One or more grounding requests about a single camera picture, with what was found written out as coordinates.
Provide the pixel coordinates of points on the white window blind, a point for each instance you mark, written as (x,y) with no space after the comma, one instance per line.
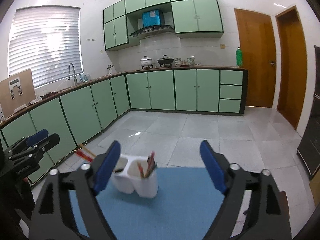
(45,47)

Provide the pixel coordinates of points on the wooden door in frame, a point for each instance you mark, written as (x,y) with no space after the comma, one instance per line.
(292,67)

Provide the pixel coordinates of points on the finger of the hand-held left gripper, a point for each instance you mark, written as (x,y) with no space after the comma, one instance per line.
(51,141)
(37,136)

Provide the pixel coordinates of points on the black glass-door cabinet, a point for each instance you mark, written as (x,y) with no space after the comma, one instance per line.
(311,130)

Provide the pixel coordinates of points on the wooden board with white device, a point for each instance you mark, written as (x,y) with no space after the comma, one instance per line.
(15,97)

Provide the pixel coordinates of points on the plain wooden chopstick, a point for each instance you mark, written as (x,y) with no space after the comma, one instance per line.
(140,170)

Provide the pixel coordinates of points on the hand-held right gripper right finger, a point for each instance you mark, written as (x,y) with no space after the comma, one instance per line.
(212,165)

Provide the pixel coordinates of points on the blue wrapped hood duct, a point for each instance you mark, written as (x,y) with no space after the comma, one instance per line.
(153,18)

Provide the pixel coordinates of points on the gas stove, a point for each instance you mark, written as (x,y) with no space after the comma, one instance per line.
(157,66)

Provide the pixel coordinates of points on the green plastic bottle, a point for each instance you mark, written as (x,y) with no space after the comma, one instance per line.
(239,57)

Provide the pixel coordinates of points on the black wok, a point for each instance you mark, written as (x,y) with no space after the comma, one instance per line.
(165,60)

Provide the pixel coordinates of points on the black chopstick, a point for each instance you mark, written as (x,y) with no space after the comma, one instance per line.
(153,167)

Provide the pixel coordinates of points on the green kitchen wall cabinets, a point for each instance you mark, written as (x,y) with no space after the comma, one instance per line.
(195,15)

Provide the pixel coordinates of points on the green kitchen base cabinets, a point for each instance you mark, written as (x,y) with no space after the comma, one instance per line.
(160,90)

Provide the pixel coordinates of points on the white cooking pot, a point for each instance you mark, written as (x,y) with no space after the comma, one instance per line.
(146,61)

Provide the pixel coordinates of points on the blue denim tablecloth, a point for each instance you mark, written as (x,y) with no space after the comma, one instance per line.
(180,200)

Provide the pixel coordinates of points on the black range hood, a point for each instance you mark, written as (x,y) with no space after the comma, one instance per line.
(152,31)

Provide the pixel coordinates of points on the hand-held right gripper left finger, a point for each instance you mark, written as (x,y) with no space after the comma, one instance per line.
(107,165)

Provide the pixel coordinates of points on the white two-compartment utensil holder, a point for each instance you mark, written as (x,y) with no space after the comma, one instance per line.
(147,187)

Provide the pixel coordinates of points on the cloths on counter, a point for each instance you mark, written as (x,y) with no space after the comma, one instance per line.
(42,98)

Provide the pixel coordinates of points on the steel kitchen faucet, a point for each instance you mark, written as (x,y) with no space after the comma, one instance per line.
(72,72)

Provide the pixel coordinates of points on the red patterned wooden chopstick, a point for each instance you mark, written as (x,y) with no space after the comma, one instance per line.
(87,150)
(151,160)
(83,155)

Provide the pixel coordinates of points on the patterned lidded jar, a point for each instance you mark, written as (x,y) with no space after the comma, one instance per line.
(190,61)

